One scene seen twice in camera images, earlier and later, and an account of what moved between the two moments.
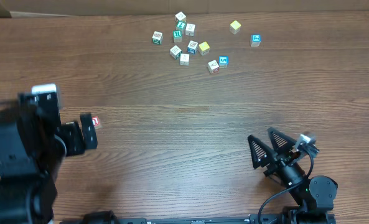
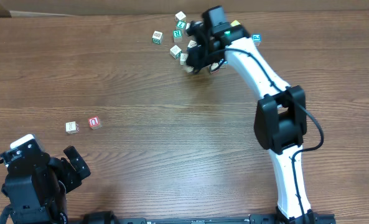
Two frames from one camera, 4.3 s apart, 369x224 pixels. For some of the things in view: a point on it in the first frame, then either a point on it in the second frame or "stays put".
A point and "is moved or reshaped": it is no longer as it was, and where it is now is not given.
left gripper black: (79, 143) → (73, 177)
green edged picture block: (175, 52) stays put
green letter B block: (157, 37) stays put
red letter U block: (96, 122) stays put
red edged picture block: (213, 66) stays put
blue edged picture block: (191, 47) stays put
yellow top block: (203, 48) is moved or reshaped
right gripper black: (283, 155) → (198, 63)
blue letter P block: (256, 40) stays put
